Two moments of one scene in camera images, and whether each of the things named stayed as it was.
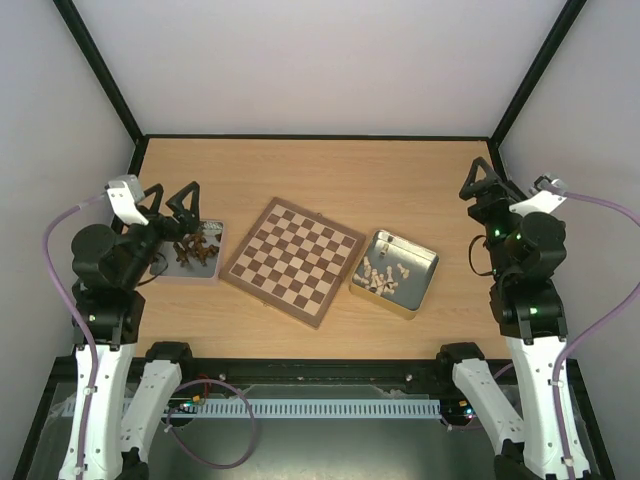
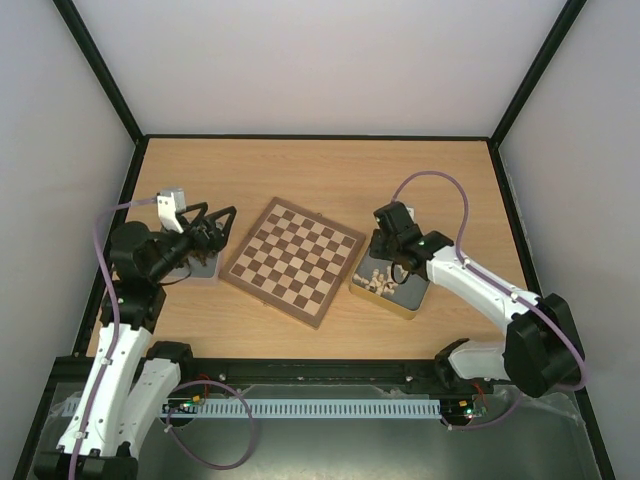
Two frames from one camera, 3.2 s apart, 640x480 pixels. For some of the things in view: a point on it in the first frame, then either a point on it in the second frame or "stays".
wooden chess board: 294,260 stays
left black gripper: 187,222 → 216,240
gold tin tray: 394,273 stays
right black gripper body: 487,201 → 381,248
